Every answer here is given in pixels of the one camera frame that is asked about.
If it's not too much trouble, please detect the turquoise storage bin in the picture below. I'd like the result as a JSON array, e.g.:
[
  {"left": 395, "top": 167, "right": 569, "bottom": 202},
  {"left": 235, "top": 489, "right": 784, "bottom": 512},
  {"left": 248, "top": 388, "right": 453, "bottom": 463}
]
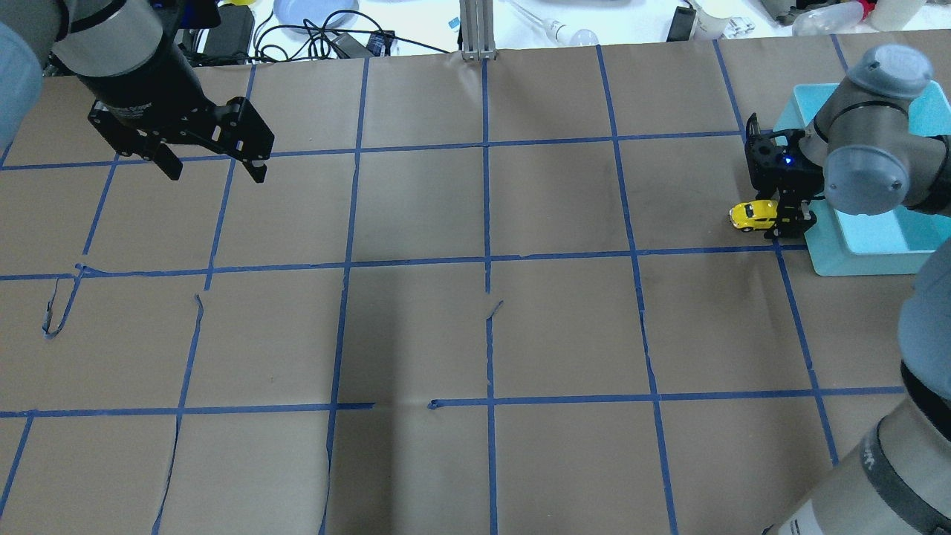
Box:
[{"left": 774, "top": 81, "right": 950, "bottom": 276}]

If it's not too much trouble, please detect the aluminium frame post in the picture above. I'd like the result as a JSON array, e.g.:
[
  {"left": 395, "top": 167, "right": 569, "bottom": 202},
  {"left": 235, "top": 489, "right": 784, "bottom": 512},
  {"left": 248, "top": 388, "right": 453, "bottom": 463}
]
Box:
[{"left": 458, "top": 0, "right": 497, "bottom": 62}]

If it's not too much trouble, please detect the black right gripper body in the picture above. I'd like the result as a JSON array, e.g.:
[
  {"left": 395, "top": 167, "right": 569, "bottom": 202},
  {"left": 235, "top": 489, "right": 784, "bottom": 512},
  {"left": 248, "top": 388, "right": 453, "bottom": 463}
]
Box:
[{"left": 744, "top": 113, "right": 823, "bottom": 202}]

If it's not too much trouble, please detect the blue plastic plate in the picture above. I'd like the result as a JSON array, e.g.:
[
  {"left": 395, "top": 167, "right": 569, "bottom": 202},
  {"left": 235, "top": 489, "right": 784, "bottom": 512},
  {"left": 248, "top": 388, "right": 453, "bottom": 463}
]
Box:
[{"left": 273, "top": 0, "right": 359, "bottom": 31}]

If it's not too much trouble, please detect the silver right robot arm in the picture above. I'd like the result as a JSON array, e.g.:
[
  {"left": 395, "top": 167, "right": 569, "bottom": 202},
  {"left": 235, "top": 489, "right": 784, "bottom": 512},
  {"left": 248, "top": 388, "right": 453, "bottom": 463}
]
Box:
[{"left": 744, "top": 43, "right": 950, "bottom": 534}]

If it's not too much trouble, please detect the white paper cup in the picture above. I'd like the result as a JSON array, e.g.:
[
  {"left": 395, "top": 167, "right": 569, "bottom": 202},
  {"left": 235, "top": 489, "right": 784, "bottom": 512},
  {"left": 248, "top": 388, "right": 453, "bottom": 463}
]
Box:
[{"left": 689, "top": 0, "right": 735, "bottom": 39}]

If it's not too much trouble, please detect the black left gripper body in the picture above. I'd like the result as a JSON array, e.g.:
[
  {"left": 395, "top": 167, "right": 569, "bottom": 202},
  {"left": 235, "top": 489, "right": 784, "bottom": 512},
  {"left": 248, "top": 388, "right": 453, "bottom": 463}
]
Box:
[{"left": 88, "top": 45, "right": 275, "bottom": 162}]

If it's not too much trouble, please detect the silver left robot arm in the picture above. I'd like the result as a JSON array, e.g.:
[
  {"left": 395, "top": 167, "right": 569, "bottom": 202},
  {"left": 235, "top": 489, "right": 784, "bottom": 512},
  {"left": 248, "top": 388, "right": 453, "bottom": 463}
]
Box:
[{"left": 1, "top": 1, "right": 275, "bottom": 184}]

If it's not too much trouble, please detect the black power adapter brick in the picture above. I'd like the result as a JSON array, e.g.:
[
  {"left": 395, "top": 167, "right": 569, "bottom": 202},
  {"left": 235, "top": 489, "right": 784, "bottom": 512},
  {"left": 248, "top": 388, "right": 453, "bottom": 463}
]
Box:
[{"left": 198, "top": 4, "right": 254, "bottom": 65}]

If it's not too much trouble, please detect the yellow beetle toy car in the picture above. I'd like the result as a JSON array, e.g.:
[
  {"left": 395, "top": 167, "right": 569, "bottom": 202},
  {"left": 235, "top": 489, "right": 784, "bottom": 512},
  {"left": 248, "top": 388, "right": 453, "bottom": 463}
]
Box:
[{"left": 728, "top": 199, "right": 771, "bottom": 233}]

